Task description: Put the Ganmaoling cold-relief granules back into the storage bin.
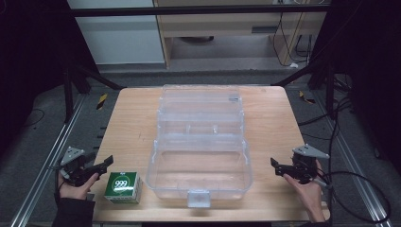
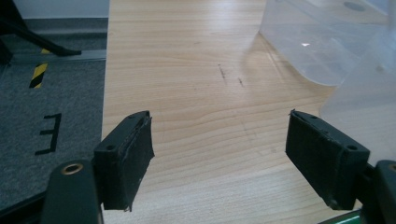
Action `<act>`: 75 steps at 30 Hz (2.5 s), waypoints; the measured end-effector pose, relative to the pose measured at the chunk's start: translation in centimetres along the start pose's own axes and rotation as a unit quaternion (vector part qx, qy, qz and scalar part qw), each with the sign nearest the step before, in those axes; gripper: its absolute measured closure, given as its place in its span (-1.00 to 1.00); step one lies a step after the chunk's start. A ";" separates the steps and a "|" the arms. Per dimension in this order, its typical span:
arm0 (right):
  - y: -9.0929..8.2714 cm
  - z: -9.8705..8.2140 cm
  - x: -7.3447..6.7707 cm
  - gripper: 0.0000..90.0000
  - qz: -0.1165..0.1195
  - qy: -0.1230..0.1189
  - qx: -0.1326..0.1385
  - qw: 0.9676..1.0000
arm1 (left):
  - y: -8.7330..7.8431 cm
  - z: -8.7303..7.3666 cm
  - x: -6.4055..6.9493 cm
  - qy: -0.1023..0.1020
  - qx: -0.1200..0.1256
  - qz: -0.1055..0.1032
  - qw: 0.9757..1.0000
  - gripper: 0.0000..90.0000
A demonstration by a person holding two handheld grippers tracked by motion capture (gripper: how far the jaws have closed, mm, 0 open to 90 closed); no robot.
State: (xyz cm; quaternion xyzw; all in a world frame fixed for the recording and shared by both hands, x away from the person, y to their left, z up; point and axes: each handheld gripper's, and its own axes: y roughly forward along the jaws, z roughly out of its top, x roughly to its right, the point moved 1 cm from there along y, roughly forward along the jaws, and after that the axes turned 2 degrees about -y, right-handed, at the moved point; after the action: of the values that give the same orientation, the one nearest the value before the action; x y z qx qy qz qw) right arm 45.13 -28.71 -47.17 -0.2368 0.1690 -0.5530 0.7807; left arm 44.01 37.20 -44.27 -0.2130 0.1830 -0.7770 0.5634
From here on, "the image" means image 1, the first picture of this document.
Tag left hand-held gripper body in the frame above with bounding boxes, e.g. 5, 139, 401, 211
50, 146, 97, 187

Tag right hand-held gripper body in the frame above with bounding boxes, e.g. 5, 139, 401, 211
282, 143, 331, 185

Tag person's left hand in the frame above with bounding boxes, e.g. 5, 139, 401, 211
57, 171, 100, 201

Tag person's right hand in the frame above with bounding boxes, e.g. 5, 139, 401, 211
282, 160, 326, 223

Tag green and white box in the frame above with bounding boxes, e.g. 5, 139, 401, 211
103, 171, 144, 205

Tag clear plastic storage box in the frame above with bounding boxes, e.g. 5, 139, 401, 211
145, 83, 253, 209

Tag black metal stand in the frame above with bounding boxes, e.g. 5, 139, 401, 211
61, 60, 126, 125
271, 58, 337, 121

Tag black curtain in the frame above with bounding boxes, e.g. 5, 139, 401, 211
0, 0, 98, 159
310, 0, 401, 178

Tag white cabinet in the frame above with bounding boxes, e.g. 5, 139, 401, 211
66, 0, 166, 66

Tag light wooden desk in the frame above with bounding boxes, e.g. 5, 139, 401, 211
153, 0, 331, 69

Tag black metal crossbar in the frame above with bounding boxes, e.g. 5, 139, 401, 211
67, 4, 331, 19

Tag aluminium floor rail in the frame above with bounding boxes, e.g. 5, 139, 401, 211
311, 91, 394, 227
9, 94, 87, 227

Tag black floor cables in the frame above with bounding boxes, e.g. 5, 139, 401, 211
297, 74, 356, 178

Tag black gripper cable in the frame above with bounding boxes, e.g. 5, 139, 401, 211
315, 170, 392, 225

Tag black hanging cables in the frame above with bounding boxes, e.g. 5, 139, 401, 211
271, 11, 314, 69

